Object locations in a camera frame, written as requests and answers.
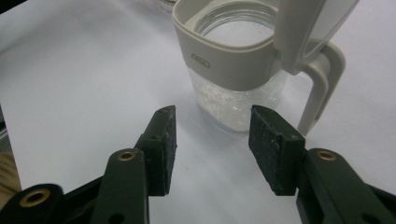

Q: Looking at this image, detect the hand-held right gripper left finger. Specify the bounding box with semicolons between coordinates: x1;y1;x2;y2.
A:
90;105;177;224

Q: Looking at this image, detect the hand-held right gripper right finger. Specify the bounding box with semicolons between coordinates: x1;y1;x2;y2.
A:
248;105;396;224

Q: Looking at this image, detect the white lidded glass jar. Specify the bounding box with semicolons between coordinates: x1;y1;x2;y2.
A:
172;0;361;137

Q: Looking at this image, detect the white table sheet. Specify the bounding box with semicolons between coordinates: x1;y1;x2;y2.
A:
0;0;396;224

